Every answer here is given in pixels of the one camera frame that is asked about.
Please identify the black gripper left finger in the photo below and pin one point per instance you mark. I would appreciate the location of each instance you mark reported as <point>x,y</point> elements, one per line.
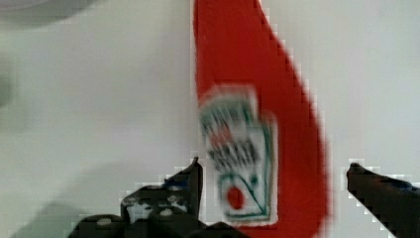
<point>167,210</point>

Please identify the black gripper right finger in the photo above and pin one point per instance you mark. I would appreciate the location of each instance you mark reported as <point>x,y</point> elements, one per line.
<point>395,203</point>

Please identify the red ketchup bottle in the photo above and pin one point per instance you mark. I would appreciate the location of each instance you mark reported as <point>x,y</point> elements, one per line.
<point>258,126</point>

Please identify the grey round plate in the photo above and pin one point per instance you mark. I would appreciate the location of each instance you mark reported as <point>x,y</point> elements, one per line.
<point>46,12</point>

